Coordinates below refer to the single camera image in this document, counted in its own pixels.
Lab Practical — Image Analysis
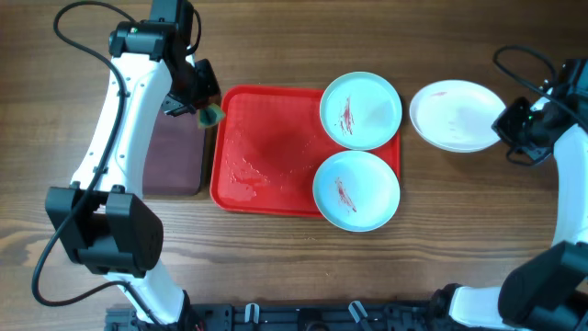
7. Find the green yellow sponge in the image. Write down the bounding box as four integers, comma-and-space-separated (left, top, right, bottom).
198, 103, 225, 129

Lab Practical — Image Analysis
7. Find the white round plate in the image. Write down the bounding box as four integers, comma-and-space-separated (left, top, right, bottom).
409, 80, 505, 153

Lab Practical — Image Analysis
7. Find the light blue plate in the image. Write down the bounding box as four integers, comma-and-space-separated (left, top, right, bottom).
319, 72, 402, 151
312, 151, 401, 233

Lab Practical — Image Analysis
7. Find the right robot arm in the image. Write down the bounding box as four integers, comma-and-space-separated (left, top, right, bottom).
425, 58, 587, 330

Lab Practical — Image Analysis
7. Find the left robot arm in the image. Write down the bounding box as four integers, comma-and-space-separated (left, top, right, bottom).
45, 0, 224, 330

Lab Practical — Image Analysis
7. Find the black rectangular tray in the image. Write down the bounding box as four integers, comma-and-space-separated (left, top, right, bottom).
142, 112, 207, 196

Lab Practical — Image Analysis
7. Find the red plastic tray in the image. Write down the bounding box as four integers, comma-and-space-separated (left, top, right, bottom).
209, 84, 401, 219

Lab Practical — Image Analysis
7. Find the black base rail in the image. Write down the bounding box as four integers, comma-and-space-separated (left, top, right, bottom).
105, 302, 465, 331

